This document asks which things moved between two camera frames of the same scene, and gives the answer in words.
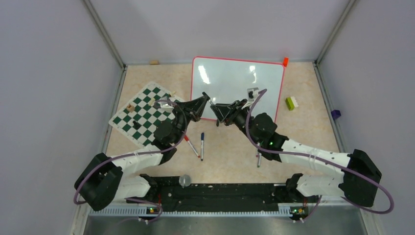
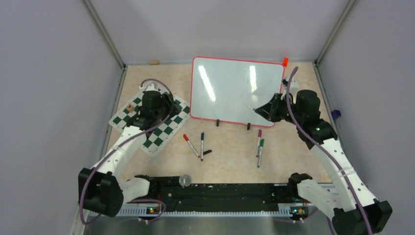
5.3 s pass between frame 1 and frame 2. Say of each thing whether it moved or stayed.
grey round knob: stayed
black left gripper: moved
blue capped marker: stayed
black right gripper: moved
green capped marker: stayed
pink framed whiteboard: stayed
